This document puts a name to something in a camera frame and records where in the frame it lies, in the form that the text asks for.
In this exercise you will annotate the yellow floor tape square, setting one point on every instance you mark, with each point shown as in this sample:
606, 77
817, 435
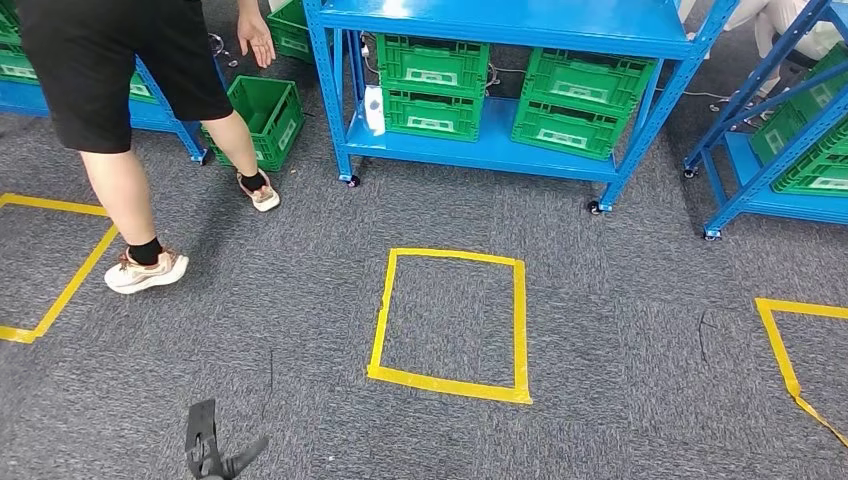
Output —
66, 291
520, 331

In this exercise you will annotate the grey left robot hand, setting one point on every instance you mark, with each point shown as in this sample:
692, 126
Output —
208, 450

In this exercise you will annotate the blue metal shelf rack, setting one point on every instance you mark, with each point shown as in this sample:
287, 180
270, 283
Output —
497, 146
762, 192
152, 112

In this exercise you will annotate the person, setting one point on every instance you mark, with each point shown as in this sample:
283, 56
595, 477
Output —
119, 79
775, 26

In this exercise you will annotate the green open plastic crate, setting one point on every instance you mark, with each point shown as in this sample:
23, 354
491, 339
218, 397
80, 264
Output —
265, 122
291, 30

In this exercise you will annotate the chrome chair base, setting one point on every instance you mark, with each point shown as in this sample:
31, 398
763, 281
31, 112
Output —
222, 48
745, 109

